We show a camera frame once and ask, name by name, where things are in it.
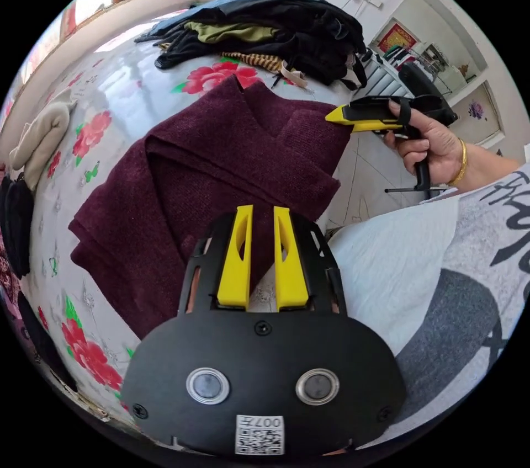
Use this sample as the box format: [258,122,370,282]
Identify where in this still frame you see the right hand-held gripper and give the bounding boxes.
[325,95,450,200]

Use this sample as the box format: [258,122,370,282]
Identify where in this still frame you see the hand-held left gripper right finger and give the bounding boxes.
[273,206,310,312]

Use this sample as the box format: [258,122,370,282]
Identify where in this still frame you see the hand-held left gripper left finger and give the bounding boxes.
[218,205,254,308]

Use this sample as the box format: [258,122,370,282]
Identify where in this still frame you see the person's right forearm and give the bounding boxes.
[449,140,523,194]

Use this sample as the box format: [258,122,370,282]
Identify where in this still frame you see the person's right hand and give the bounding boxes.
[382,99,469,187]

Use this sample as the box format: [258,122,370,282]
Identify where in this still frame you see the white radiator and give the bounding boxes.
[365,53,411,99]

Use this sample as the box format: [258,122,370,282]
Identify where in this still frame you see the person's body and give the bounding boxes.
[327,161,530,449]

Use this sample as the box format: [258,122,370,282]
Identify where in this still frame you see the pile of clothes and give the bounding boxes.
[134,0,370,91]

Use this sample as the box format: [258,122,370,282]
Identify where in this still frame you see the bed with floral sheet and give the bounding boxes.
[0,6,373,429]

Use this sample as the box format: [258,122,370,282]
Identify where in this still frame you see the black garment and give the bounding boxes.
[0,173,37,279]

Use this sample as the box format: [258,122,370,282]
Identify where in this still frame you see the beige folded garment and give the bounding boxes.
[9,100,78,192]

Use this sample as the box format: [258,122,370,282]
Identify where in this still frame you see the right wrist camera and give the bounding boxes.
[398,61,459,127]

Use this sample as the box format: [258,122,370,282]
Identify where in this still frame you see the wall shelf niche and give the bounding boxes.
[370,0,491,101]

